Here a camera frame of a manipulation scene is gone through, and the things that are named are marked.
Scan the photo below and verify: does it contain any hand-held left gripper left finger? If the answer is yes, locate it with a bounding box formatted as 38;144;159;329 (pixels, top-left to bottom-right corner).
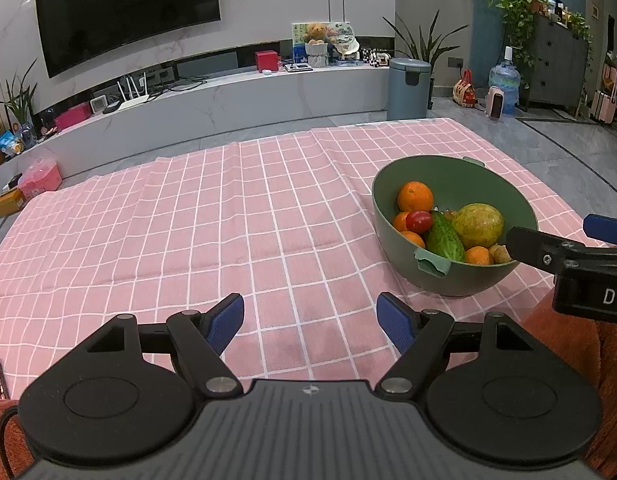
83;293;245;399

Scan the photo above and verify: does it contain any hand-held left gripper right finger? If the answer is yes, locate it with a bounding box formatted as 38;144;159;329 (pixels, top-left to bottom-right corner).
375;292;536;401

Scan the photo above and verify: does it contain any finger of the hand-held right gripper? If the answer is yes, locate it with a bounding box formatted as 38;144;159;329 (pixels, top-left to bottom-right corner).
583;213;617;249
505;226;617;277

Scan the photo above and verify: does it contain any green plastic bowl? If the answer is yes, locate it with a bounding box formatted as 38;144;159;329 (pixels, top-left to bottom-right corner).
371;155;539;297

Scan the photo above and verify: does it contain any red tomato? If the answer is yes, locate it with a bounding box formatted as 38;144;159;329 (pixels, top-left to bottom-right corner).
405;210;434;233

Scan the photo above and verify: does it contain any yellow-green mango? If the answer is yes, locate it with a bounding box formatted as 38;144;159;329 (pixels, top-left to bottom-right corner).
450;203;505;250

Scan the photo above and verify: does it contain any orange clothing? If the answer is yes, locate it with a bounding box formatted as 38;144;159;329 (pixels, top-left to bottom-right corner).
0;299;617;480

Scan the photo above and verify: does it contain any green cucumber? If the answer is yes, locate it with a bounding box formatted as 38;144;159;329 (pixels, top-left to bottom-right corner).
425;211;466;263

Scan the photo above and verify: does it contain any pink checked tablecloth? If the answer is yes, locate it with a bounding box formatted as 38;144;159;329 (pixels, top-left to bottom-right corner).
0;117;605;402

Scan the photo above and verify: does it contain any pink suitcase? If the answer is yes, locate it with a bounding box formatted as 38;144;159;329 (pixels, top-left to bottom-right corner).
590;89;617;124

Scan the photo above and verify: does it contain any pink space heater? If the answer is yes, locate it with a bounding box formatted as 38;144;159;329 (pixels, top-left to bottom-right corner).
485;86;507;121

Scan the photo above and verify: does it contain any grey cabinet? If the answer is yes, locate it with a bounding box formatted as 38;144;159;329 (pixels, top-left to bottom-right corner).
527;13;590;114

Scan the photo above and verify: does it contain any blue water bottle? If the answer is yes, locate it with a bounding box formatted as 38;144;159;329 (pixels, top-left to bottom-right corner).
489;46;522;115

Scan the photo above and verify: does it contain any red and white bag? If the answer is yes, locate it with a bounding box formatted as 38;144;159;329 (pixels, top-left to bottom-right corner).
452;69;478;109

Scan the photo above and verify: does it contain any grey-blue trash bin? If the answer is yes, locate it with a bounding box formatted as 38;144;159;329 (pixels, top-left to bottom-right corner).
387;57;433;121

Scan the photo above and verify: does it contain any white marble TV bench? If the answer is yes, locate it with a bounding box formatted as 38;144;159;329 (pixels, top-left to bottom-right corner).
0;62;395;181

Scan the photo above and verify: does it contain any long-leaf potted plant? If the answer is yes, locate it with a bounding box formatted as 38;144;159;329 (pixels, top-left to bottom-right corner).
382;9;470;92

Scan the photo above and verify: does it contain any pink plastic box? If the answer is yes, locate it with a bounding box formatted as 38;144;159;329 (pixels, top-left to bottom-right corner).
17;157;64;197

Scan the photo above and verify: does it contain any trailing ivy plant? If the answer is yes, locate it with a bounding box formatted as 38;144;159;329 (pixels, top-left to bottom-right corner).
487;0;595;87

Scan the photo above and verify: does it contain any white router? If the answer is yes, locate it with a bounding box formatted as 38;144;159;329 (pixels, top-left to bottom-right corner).
117;73;150;109

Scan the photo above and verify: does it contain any orange cardboard box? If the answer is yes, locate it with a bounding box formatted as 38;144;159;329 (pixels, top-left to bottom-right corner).
0;192;27;218

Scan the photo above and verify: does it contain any pink storage case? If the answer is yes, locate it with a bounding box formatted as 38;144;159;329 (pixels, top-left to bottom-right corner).
54;102;92;131

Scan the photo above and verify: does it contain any red box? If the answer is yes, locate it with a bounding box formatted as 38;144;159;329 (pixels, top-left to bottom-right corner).
255;50;280;74

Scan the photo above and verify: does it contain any patterned hat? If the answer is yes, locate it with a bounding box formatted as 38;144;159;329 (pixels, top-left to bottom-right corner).
333;35;362;59

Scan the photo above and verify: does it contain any blue snack packet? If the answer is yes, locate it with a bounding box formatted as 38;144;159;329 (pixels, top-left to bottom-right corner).
0;130;25;157

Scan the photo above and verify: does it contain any printed picture board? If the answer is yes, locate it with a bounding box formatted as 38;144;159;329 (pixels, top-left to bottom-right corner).
291;21;352;61

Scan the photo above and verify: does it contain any brown teddy bear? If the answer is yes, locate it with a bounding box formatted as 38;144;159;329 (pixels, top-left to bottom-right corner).
303;22;329;46

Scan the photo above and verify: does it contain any green potted plant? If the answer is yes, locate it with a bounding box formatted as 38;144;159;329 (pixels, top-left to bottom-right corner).
0;59;40;127

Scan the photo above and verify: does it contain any black television screen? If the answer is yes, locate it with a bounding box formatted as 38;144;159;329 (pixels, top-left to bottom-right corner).
35;0;222;79

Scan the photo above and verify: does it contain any black cable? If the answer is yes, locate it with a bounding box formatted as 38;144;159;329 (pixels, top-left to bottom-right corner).
0;404;20;480

